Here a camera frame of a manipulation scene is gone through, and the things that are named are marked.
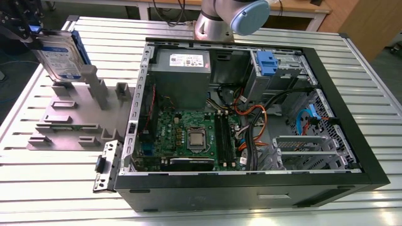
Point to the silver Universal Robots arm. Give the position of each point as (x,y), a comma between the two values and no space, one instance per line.
(214,28)

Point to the wooden cabinet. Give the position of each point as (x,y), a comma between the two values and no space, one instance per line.
(371,23)

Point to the black open PC case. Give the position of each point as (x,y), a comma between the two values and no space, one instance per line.
(220,195)

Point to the black RAM slot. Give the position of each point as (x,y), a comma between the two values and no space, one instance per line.
(222,139)
(229,139)

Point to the blue plastic drive latch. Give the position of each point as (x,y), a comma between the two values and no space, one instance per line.
(267,63)

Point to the green motherboard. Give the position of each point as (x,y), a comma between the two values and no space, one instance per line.
(170,127)

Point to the grey power supply unit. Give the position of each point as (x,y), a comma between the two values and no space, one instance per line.
(180,89)

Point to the metal card retention bracket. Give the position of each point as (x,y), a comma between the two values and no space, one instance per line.
(112,164)

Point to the black chair wheel base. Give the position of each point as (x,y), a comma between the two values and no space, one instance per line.
(396,48)

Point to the metal optical drive cage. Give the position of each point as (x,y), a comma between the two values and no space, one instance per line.
(283,80)

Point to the metal disk bay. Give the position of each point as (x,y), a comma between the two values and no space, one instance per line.
(309,153)

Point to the green RAM stick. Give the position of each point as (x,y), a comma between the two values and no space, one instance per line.
(68,127)

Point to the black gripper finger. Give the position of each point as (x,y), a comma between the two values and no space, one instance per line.
(21,31)

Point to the silver CPU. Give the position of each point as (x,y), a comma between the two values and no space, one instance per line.
(197,139)

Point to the grey parts rack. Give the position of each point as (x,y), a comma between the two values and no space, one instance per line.
(85,122)

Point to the black blue video connector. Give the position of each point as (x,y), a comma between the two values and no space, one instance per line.
(100,164)

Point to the hard disk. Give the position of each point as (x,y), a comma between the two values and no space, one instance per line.
(58,61)

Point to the wooden desk white frame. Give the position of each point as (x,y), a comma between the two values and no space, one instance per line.
(315,10)

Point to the CPU socket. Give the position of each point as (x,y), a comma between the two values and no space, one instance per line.
(198,128)

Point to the black graphics card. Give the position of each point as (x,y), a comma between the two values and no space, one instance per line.
(189,164)

